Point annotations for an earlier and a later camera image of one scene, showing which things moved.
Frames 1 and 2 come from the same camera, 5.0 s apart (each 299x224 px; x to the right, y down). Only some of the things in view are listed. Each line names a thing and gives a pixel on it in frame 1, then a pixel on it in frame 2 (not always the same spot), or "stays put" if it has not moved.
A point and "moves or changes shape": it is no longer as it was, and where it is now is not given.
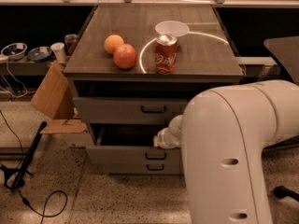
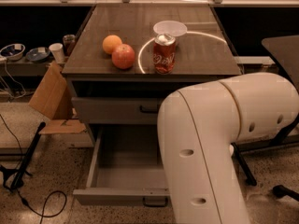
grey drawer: x=128 y=143 moves or changes shape
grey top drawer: x=129 y=110 stays put
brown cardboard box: x=55 y=97 stays put
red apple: x=124 y=56 stays put
